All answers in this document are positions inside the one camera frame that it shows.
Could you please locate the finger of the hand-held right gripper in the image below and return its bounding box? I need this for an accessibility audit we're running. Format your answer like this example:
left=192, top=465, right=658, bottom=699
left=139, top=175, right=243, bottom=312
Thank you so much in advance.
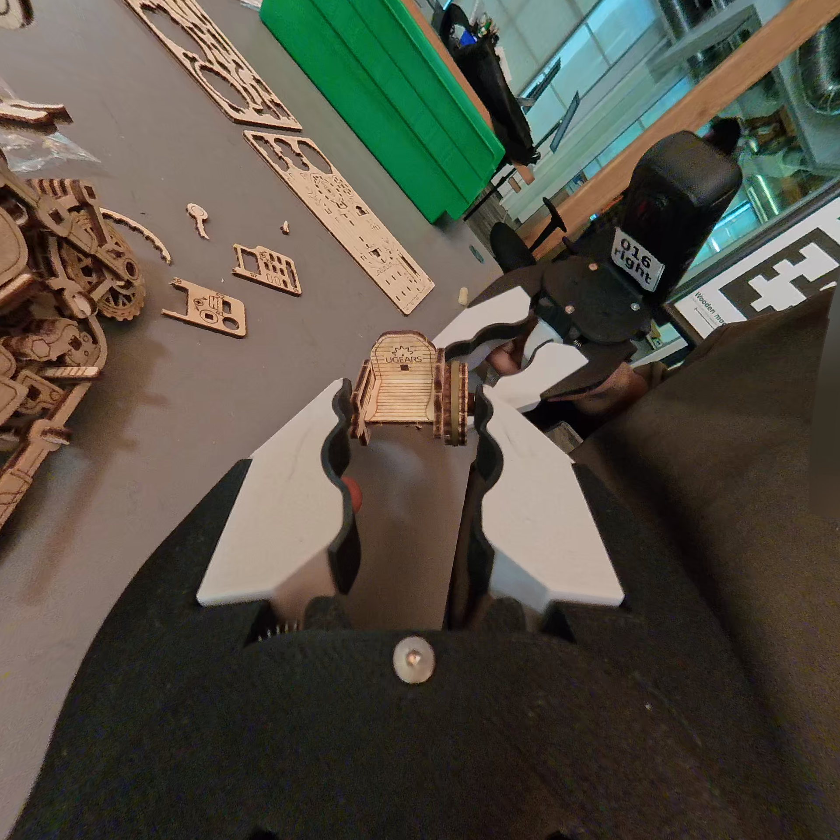
left=432, top=285, right=546, bottom=361
left=492, top=322, right=592, bottom=416

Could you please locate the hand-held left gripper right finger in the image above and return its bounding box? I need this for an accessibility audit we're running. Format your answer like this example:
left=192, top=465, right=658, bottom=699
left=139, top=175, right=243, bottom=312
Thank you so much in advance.
left=449, top=384, right=624, bottom=631

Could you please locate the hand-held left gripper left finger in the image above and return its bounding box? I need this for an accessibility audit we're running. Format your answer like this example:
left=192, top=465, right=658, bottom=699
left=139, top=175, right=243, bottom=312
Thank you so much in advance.
left=197, top=377, right=363, bottom=621

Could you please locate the small wooden seat model part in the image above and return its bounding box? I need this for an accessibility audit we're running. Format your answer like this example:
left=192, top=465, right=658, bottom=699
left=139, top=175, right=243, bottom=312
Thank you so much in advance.
left=351, top=330, right=471, bottom=448

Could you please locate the black office chair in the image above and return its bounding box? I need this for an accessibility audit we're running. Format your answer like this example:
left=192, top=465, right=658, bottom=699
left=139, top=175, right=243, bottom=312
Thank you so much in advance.
left=489, top=196, right=569, bottom=274

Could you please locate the white printed marker sign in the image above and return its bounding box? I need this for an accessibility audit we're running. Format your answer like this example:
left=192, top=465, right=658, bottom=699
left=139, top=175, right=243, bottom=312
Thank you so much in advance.
left=666, top=197, right=840, bottom=345

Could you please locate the person's dark clothing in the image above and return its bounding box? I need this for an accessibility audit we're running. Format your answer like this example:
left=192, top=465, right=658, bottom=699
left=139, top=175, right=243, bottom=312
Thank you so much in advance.
left=545, top=285, right=840, bottom=840

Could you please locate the narrow cut-out wooden sheet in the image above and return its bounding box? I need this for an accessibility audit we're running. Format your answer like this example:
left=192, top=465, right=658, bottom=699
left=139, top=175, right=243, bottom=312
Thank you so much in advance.
left=244, top=129, right=436, bottom=316

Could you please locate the small forked wooden plate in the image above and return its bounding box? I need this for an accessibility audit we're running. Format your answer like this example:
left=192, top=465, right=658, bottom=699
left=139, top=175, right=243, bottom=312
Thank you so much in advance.
left=161, top=277, right=248, bottom=340

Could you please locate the black backpack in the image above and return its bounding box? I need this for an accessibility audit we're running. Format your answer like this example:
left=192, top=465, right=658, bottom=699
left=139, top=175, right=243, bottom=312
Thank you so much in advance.
left=438, top=0, right=543, bottom=167

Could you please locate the small slotted wooden plate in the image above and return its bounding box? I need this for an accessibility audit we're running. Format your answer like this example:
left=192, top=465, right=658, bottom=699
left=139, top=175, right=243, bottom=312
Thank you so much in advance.
left=231, top=244, right=303, bottom=298

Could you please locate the green plastic box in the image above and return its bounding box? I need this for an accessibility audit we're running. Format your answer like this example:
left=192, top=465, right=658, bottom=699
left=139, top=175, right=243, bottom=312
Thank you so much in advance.
left=259, top=0, right=506, bottom=225

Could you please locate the wooden beam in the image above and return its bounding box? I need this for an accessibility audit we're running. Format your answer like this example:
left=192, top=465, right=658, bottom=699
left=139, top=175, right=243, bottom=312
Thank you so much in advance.
left=525, top=0, right=840, bottom=260

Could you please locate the curved toothed wooden piece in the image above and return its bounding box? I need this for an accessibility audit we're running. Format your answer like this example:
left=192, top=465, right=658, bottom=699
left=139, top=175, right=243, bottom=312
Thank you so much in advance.
left=101, top=208, right=173, bottom=266

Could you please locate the wooden motorcycle model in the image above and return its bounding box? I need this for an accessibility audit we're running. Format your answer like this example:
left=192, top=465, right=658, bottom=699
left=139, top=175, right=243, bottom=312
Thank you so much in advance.
left=0, top=0, right=147, bottom=529

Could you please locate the large cut-out wooden sheet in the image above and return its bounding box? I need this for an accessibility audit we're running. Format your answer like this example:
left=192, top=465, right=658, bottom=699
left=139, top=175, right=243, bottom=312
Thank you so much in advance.
left=121, top=0, right=303, bottom=132

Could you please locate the clear plastic bag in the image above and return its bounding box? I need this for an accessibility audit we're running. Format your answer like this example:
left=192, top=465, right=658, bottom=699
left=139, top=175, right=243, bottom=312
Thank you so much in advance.
left=0, top=79, right=101, bottom=175

